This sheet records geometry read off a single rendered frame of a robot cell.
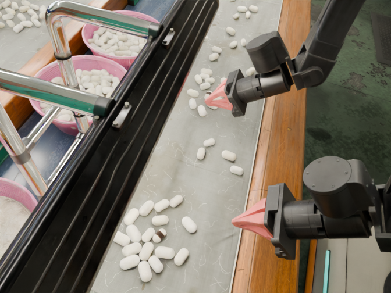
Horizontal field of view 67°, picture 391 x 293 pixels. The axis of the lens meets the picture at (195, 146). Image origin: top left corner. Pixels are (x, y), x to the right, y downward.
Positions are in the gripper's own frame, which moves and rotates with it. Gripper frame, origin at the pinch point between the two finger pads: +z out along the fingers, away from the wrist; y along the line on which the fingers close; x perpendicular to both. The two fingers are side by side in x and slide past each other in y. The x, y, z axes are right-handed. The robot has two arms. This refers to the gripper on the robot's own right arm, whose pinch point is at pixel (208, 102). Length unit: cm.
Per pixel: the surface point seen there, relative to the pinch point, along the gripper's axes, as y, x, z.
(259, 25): -58, 11, -1
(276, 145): 2.4, 16.8, -11.2
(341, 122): -102, 113, -10
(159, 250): 36.1, 5.2, 4.3
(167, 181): 19.8, 4.4, 8.3
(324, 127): -94, 106, -1
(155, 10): -61, -11, 36
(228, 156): 9.5, 10.6, -2.1
